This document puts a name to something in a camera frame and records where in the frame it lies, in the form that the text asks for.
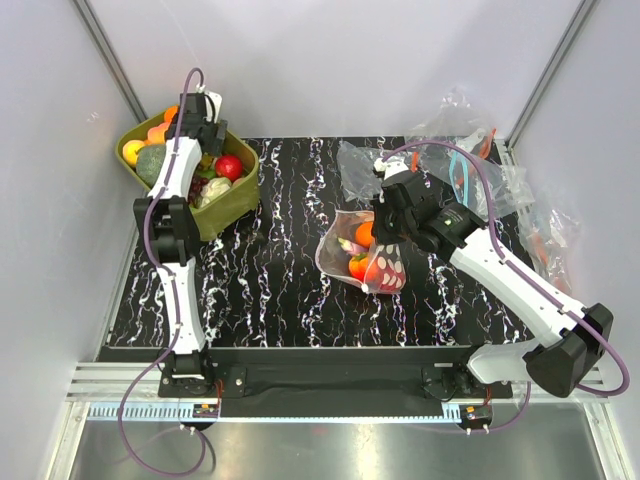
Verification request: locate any orange tangerine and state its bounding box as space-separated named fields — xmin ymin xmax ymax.
xmin=354 ymin=221 xmax=374 ymax=249

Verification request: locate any red apple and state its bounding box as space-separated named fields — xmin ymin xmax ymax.
xmin=214 ymin=154 xmax=244 ymax=182
xmin=375 ymin=257 xmax=406 ymax=293

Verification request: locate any purple onion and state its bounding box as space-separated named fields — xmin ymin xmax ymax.
xmin=337 ymin=237 xmax=369 ymax=257

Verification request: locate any dotted clear zip bag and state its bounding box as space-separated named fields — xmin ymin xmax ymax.
xmin=315 ymin=210 xmax=407 ymax=295

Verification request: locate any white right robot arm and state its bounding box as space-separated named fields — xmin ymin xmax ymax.
xmin=372 ymin=170 xmax=613 ymax=398

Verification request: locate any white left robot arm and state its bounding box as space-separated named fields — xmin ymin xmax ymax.
xmin=133 ymin=86 xmax=226 ymax=398

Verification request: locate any red zipper clear bag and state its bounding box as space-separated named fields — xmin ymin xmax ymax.
xmin=336 ymin=141 xmax=390 ymax=201

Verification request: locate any crumpled clear bag pile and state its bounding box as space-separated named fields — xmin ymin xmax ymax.
xmin=405 ymin=88 xmax=579 ymax=294

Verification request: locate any blue zipper clear bag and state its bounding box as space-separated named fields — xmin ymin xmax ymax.
xmin=447 ymin=144 xmax=534 ymax=219

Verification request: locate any red apple in bin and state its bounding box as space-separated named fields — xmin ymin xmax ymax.
xmin=214 ymin=154 xmax=244 ymax=182

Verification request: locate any orange at bin back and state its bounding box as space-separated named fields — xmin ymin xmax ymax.
xmin=163 ymin=105 xmax=179 ymax=123

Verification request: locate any dark purple grape bunch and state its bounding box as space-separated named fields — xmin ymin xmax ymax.
xmin=188 ymin=176 xmax=209 ymax=205

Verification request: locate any white cauliflower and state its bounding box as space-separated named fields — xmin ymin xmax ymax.
xmin=196 ymin=177 xmax=232 ymax=209

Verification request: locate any pink yellow peach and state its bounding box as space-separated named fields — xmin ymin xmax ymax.
xmin=146 ymin=122 xmax=170 ymax=145

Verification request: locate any green broccoli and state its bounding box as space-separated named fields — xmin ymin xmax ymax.
xmin=136 ymin=144 xmax=166 ymax=187

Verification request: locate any yellow lemon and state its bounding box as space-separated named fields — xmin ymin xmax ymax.
xmin=121 ymin=139 xmax=146 ymax=168

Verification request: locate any black marbled table mat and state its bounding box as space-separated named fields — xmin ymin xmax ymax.
xmin=107 ymin=136 xmax=556 ymax=349

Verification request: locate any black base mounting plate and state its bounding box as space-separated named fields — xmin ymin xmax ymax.
xmin=157 ymin=344 xmax=516 ymax=401

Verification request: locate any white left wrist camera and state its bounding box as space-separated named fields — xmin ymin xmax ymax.
xmin=196 ymin=85 xmax=222 ymax=123

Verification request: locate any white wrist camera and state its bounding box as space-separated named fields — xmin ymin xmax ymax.
xmin=373 ymin=159 xmax=410 ymax=180
xmin=196 ymin=85 xmax=222 ymax=123

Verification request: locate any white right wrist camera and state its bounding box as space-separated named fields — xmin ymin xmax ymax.
xmin=373 ymin=159 xmax=410 ymax=180

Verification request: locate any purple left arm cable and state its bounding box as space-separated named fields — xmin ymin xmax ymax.
xmin=117 ymin=67 xmax=216 ymax=476

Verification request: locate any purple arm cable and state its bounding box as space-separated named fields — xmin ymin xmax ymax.
xmin=117 ymin=67 xmax=216 ymax=476
xmin=377 ymin=139 xmax=631 ymax=431

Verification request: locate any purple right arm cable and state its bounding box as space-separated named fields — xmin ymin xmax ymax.
xmin=377 ymin=139 xmax=631 ymax=431

